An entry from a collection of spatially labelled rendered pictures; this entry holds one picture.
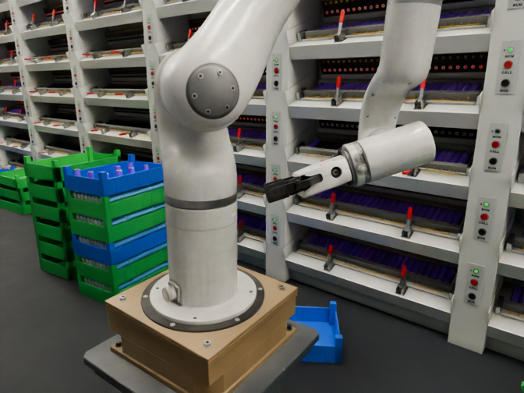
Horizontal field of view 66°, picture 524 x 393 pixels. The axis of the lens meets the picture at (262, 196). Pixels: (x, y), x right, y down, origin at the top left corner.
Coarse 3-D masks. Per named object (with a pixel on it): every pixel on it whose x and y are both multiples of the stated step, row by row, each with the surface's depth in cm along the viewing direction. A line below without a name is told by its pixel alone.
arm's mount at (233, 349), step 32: (288, 288) 76; (128, 320) 68; (160, 320) 65; (256, 320) 66; (128, 352) 71; (160, 352) 65; (192, 352) 59; (224, 352) 60; (256, 352) 68; (192, 384) 61; (224, 384) 62
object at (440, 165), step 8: (304, 152) 145; (312, 152) 144; (320, 152) 141; (328, 152) 139; (336, 152) 137; (432, 168) 119; (440, 168) 117; (448, 168) 116; (456, 168) 114; (464, 168) 113
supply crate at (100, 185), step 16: (128, 160) 160; (64, 176) 138; (80, 176) 133; (96, 176) 149; (112, 176) 155; (128, 176) 136; (144, 176) 143; (160, 176) 149; (80, 192) 135; (96, 192) 131; (112, 192) 132
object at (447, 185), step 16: (320, 128) 153; (304, 144) 149; (288, 160) 146; (304, 160) 143; (320, 160) 140; (400, 176) 120; (416, 176) 119; (432, 176) 117; (448, 176) 115; (464, 176) 113; (432, 192) 117; (448, 192) 114; (464, 192) 111
